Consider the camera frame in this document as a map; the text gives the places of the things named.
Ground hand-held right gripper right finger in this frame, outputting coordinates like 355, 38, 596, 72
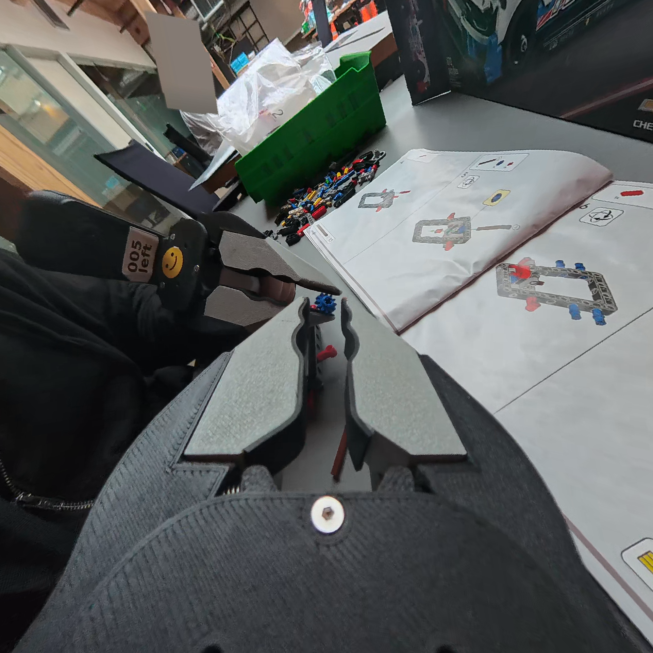
340, 297, 468, 471

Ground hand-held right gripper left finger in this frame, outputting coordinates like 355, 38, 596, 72
183, 296, 313, 460

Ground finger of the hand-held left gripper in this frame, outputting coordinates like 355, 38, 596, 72
204, 283, 298, 328
219, 230, 342, 297

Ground black lego frame assembly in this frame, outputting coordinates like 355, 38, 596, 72
305, 306, 340, 415

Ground brown lego axle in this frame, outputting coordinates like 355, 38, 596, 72
331, 428, 349, 481

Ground person's left forearm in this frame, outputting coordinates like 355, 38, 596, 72
0, 247, 248, 381

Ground pile of lego pieces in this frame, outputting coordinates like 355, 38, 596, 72
263, 149, 387, 247

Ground lego instruction booklet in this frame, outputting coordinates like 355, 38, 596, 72
303, 148, 653, 641

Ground lego set box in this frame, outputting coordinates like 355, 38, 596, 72
385, 0, 653, 144

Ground person's left hand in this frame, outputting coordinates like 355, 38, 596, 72
260, 277, 298, 306

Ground black chair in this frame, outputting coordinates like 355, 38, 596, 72
94, 140, 246, 210

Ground glass door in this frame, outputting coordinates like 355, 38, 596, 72
0, 43, 154, 215

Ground green storage bin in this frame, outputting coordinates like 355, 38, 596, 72
235, 51, 387, 205

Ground clear plastic bags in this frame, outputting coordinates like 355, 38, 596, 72
181, 38, 337, 156

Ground person's black jacket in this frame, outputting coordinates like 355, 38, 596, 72
0, 357, 169, 653

